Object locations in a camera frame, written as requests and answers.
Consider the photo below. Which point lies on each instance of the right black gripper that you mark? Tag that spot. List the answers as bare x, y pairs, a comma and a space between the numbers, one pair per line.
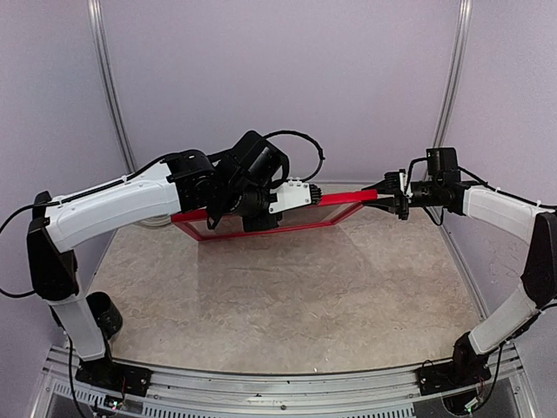
398, 205

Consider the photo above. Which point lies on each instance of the wooden red picture frame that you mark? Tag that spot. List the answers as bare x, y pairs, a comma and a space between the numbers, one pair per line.
333, 208

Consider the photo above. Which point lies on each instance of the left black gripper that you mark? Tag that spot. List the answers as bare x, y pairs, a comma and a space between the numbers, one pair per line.
254, 225

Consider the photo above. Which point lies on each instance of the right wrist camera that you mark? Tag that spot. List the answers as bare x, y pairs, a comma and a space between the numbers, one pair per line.
442, 167

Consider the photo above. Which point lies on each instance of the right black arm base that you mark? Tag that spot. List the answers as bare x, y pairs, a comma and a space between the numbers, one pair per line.
465, 368

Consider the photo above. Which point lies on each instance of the grey round plate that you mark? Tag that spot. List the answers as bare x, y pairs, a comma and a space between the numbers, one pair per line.
156, 222

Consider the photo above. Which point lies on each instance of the left aluminium post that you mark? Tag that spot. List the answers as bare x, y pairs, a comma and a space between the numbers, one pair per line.
103, 58

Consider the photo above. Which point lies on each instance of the black cylindrical cup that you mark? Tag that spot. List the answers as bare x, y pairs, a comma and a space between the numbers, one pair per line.
105, 313

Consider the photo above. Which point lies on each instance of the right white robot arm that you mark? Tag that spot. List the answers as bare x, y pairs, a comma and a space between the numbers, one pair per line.
507, 244

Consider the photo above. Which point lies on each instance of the aluminium front rail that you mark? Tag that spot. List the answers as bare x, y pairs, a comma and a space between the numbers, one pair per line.
182, 392

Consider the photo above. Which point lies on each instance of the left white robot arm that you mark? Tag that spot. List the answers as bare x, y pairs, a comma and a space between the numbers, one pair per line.
179, 182

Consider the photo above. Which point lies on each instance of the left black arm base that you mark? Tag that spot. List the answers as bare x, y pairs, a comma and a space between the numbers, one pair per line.
114, 376

